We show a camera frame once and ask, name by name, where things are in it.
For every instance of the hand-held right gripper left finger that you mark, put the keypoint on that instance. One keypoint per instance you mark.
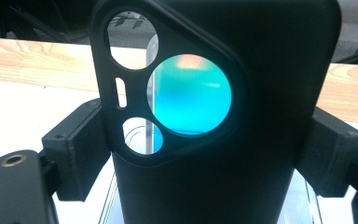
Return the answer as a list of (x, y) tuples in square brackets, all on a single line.
[(74, 149)]

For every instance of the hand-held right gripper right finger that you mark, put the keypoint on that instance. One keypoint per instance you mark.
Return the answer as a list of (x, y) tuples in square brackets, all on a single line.
[(332, 155)]

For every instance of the clear plastic rack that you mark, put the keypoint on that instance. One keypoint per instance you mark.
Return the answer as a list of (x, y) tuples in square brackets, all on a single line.
[(301, 202)]

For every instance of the black phone case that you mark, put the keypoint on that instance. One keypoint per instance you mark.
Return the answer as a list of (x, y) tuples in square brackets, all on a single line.
[(261, 93)]

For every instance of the white board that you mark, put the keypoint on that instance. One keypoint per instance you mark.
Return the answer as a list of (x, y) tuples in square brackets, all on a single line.
[(12, 109)]

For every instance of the wooden table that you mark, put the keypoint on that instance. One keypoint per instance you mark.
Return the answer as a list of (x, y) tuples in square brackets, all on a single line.
[(28, 59)]

